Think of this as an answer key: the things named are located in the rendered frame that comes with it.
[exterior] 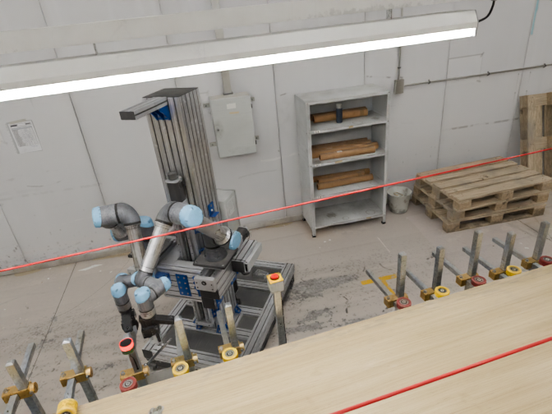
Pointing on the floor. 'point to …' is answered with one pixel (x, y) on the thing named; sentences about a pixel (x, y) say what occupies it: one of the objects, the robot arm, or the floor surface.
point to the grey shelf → (337, 209)
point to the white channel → (191, 22)
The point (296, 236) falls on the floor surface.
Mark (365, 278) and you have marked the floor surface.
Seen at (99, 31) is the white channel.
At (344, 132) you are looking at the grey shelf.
